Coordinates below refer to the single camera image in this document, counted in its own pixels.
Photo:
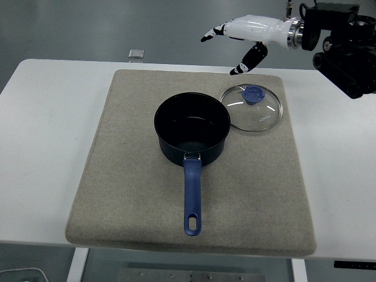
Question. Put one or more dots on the grey fabric mat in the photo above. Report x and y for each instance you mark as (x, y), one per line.
(117, 176)

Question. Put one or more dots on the black table control panel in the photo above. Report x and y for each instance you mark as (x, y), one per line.
(355, 264)

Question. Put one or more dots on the glass pot lid blue knob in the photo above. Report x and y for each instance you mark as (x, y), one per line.
(253, 94)

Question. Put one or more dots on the grey metal plate with screws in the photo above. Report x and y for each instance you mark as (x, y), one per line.
(191, 276)

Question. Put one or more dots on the small silver floor plate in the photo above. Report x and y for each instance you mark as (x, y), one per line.
(136, 53)

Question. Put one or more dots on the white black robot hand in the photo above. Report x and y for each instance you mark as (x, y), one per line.
(252, 28)

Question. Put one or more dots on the white table leg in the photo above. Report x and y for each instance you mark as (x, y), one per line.
(77, 264)
(299, 271)

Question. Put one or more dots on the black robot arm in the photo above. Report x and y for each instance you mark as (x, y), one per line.
(343, 58)

